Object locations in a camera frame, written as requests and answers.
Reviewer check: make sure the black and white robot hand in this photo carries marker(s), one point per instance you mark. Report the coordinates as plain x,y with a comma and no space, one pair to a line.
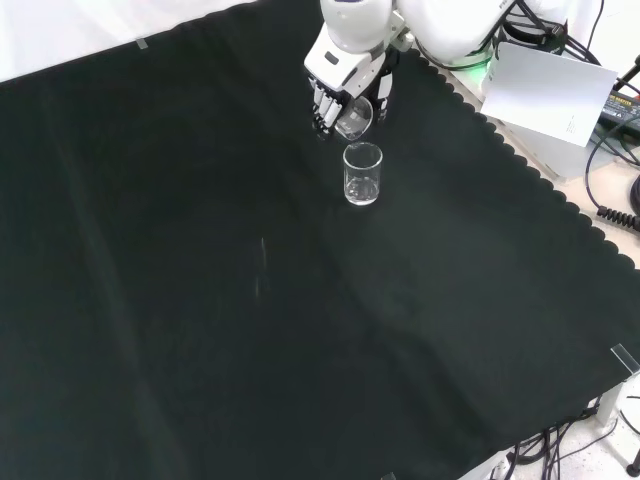
340,65

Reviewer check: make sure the clear graduated glass beaker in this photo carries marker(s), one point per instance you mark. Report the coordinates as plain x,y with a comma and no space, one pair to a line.
356,120

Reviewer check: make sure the clear tape strip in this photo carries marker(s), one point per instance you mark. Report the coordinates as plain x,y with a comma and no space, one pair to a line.
142,45
389,476
625,357

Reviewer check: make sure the pale board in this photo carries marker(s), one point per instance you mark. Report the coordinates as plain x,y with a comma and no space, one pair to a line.
545,95

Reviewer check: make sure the black power supply yellow label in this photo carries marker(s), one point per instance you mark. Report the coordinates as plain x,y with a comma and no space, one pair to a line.
622,105

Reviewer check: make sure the black bench cloth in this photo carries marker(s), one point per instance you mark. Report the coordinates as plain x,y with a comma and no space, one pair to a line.
200,300

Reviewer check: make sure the grey metal box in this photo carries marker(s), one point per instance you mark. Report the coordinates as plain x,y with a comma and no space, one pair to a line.
550,155

